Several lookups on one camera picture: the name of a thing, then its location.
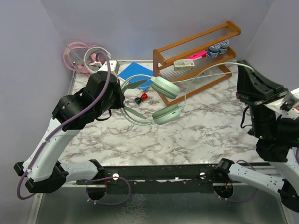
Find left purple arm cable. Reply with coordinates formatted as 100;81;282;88
18;51;133;206

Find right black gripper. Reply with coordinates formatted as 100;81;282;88
234;58;286;139

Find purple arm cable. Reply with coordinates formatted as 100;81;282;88
214;147;299;203
18;51;133;206

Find blue white jar left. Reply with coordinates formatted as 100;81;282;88
207;43;221;58

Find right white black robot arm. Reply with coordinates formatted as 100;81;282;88
214;60;299;212

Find white green red box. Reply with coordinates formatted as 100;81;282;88
173;58;195;71

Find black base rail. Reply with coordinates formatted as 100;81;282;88
77;163;243;195

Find mint green headphones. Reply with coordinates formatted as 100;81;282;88
120;74;185;126

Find pink headphone cable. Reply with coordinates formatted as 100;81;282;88
62;41;94;73

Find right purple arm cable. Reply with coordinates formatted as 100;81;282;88
214;147;299;203

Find blue notebook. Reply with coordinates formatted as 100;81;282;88
118;62;153;92

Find blue white jar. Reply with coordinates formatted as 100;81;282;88
219;39;230;54
207;43;221;58

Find pink grey headphones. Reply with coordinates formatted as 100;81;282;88
78;46;112;74

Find blue white jar right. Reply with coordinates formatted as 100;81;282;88
219;39;230;54

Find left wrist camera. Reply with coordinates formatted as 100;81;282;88
96;60;120;77

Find wooden three-tier rack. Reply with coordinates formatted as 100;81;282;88
153;21;241;97

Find pink marker pen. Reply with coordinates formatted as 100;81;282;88
188;51;206;60

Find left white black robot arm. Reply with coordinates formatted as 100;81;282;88
14;71;125;194

